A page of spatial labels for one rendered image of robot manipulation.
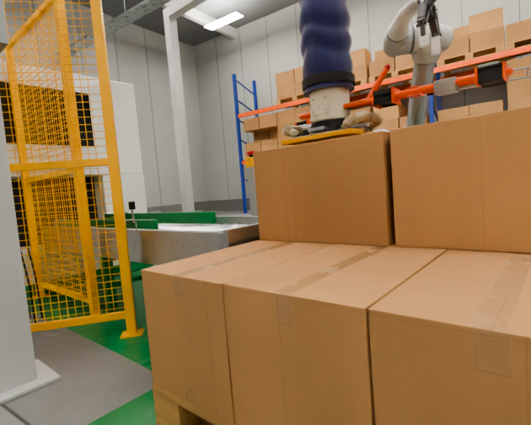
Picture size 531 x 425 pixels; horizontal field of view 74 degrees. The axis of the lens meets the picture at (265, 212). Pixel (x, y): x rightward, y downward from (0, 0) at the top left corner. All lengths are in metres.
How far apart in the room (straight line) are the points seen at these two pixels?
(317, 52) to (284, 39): 10.78
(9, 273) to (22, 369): 0.42
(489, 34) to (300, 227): 7.88
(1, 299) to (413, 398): 1.62
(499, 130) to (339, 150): 0.50
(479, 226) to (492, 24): 7.98
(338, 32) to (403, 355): 1.26
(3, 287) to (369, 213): 1.52
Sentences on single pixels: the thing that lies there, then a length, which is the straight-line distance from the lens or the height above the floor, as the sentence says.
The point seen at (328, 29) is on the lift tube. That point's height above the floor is 1.39.
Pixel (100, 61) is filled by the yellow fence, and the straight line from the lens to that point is 2.26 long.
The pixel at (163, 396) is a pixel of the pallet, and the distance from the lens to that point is 1.37.
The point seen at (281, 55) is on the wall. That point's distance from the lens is 12.27.
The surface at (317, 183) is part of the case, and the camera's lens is 1.42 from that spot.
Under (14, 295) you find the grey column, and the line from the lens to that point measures 1.90.
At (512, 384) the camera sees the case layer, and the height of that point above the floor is 0.47.
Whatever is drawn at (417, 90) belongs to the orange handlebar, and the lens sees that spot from 1.46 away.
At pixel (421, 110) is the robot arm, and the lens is 2.22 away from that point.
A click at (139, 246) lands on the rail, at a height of 0.50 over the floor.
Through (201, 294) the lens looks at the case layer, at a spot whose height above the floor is 0.50.
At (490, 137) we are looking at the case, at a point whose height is 0.88.
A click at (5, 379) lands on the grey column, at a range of 1.98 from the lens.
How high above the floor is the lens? 0.79
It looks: 4 degrees down
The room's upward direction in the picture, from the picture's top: 5 degrees counter-clockwise
